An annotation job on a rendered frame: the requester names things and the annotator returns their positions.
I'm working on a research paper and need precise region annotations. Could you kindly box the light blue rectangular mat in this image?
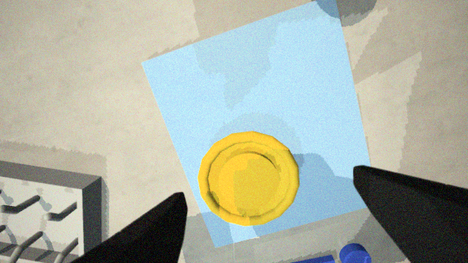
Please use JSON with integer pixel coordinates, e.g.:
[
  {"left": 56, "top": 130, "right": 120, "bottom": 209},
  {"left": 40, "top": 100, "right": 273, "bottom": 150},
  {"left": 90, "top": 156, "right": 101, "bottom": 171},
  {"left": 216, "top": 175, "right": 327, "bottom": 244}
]
[{"left": 141, "top": 0, "right": 371, "bottom": 248}]

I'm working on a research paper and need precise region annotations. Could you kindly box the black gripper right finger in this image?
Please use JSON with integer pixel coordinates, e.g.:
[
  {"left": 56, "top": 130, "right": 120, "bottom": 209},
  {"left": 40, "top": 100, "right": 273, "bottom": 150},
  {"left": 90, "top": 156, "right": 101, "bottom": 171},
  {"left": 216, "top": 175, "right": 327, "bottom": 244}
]
[{"left": 353, "top": 165, "right": 468, "bottom": 263}]

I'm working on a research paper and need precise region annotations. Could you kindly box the yellow plate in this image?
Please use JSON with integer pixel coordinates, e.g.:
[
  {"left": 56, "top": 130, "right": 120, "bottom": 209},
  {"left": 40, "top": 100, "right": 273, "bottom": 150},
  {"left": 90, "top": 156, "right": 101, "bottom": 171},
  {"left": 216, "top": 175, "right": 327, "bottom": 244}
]
[{"left": 197, "top": 131, "right": 300, "bottom": 226}]

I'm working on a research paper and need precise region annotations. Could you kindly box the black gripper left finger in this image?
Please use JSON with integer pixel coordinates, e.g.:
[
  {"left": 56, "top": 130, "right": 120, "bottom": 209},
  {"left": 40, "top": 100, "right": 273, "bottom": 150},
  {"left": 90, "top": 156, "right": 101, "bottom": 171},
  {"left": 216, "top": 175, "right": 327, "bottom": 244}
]
[{"left": 70, "top": 192, "right": 187, "bottom": 263}]

